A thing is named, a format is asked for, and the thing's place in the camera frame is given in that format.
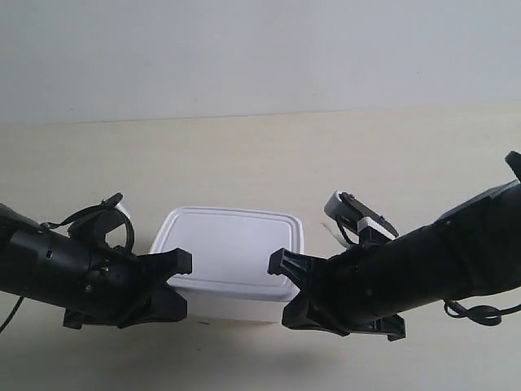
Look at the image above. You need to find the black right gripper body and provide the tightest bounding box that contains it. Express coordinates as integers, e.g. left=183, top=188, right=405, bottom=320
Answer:
left=313, top=240, right=407, bottom=340

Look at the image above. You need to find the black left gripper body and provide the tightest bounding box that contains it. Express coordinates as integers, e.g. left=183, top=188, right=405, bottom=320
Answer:
left=38, top=239, right=163, bottom=329

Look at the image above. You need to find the white lidded plastic container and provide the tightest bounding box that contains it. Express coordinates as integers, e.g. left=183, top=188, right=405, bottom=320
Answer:
left=150, top=206, right=304, bottom=323

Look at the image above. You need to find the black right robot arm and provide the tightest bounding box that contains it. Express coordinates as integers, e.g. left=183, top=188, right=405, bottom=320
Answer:
left=268, top=180, right=520, bottom=341

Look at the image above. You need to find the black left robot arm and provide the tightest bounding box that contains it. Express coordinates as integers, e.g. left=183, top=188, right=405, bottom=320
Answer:
left=1, top=205, right=192, bottom=330

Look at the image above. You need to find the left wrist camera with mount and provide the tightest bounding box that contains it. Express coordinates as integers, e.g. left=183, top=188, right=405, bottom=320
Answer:
left=40, top=192, right=135, bottom=256

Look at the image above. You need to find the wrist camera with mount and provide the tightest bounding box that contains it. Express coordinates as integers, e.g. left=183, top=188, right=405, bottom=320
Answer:
left=323, top=191, right=399, bottom=249
left=40, top=192, right=135, bottom=256

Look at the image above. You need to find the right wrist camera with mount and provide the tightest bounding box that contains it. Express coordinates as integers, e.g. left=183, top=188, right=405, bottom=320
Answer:
left=323, top=191, right=399, bottom=249

